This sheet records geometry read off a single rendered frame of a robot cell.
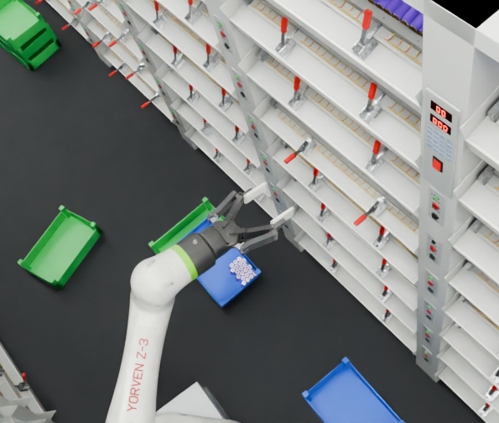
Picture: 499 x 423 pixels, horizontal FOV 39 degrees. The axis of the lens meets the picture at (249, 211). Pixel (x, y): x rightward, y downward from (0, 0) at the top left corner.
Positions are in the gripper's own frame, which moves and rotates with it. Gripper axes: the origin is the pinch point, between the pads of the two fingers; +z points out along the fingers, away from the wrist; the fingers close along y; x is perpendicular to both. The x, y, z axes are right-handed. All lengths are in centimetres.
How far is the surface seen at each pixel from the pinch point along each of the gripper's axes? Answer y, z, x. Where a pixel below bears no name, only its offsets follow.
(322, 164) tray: -5.8, 22.1, -7.7
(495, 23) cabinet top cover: 41, 5, 76
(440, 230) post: 36.5, 15.9, 13.3
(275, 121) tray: -25.8, 22.6, -7.4
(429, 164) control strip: 33.1, 10.7, 35.6
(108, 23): -140, 30, -47
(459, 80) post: 38, 5, 63
